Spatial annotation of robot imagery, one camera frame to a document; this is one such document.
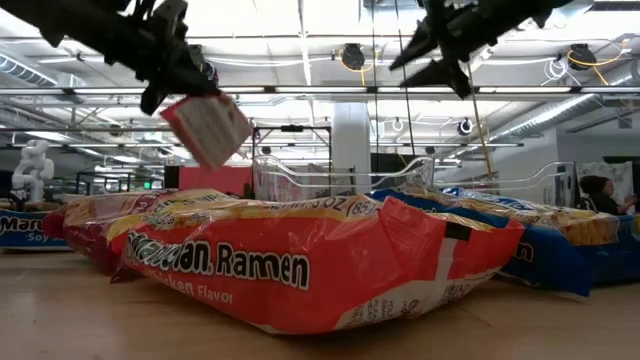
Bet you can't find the yellow power cable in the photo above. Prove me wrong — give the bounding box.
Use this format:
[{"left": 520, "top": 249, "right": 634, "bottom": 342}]
[{"left": 466, "top": 64, "right": 496, "bottom": 179}]

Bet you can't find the white patterned cloth panel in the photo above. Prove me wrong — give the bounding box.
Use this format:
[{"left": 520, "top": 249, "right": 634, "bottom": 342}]
[{"left": 577, "top": 160, "right": 635, "bottom": 201}]

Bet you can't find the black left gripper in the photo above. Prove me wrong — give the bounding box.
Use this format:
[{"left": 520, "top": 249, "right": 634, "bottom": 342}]
[{"left": 114, "top": 0, "right": 221, "bottom": 116}]

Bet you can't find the red Maruchan ramen pack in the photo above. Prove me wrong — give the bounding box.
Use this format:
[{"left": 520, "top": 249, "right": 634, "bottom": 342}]
[{"left": 42, "top": 187, "right": 239, "bottom": 279}]

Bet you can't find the person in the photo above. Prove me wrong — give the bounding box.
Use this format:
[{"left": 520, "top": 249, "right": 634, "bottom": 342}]
[{"left": 578, "top": 174, "right": 639, "bottom": 217}]

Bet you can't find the blue Maruchan ramen pack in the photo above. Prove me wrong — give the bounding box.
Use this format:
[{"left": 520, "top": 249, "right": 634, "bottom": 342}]
[
  {"left": 0, "top": 208, "right": 70, "bottom": 250},
  {"left": 370, "top": 185, "right": 640, "bottom": 299}
]

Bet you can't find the orange Maruchan ramen pack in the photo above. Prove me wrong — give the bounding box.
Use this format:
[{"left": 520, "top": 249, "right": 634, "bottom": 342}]
[
  {"left": 110, "top": 194, "right": 526, "bottom": 336},
  {"left": 159, "top": 92, "right": 254, "bottom": 171}
]

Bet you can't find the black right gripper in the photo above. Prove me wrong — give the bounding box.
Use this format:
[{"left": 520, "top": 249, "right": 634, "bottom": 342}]
[{"left": 389, "top": 0, "right": 506, "bottom": 100}]

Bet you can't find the orange partition panel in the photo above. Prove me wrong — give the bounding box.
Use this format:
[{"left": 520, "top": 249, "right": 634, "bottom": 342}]
[{"left": 177, "top": 165, "right": 254, "bottom": 197}]

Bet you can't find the white robot figure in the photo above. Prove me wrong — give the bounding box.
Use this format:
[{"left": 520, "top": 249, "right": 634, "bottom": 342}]
[{"left": 10, "top": 138, "right": 55, "bottom": 204}]

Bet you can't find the black metal gantry frame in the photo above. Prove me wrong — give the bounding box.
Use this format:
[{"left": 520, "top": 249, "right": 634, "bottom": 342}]
[{"left": 251, "top": 124, "right": 334, "bottom": 166}]

